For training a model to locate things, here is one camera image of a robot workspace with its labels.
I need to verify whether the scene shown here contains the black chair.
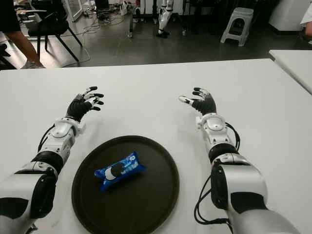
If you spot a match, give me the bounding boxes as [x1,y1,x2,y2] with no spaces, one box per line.
[28,0,83,63]

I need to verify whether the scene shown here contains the black wheeled metal frame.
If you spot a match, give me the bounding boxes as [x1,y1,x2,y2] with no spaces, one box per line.
[126,0,188,39]

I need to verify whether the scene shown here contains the white framed panel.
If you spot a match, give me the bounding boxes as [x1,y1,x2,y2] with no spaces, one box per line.
[63,0,85,22]

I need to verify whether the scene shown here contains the white humanoid robot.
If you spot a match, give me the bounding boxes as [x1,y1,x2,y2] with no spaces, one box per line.
[156,0,175,39]

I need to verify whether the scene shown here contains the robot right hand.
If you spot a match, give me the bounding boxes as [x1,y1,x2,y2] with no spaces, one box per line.
[178,86,217,116]

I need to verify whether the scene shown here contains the white cabinet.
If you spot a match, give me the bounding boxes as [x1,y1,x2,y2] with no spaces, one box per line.
[268,0,312,32]

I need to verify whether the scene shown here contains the person in black shorts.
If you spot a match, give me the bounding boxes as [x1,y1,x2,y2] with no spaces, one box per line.
[0,0,46,69]

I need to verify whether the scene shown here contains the white floor cables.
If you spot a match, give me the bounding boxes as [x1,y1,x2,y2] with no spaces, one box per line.
[80,12,125,61]

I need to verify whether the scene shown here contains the white side table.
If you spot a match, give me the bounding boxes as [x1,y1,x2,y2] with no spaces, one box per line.
[269,49,312,96]

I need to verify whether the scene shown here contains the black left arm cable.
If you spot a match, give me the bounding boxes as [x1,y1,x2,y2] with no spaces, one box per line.
[38,124,56,153]

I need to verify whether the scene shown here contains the white plastic stool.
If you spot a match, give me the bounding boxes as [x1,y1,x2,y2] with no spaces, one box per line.
[220,7,254,47]

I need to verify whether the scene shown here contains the blue Oreo packet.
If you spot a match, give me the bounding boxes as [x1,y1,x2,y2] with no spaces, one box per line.
[94,151,148,193]

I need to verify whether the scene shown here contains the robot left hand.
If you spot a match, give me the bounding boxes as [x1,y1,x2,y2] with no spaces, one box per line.
[65,86,105,122]

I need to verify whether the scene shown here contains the person in white shirt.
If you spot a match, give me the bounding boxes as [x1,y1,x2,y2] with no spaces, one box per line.
[296,9,312,44]

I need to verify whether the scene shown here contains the round dark brown tray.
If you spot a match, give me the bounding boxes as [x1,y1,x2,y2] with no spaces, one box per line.
[71,135,180,234]

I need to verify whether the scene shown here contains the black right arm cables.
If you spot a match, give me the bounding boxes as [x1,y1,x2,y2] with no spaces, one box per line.
[194,121,241,224]

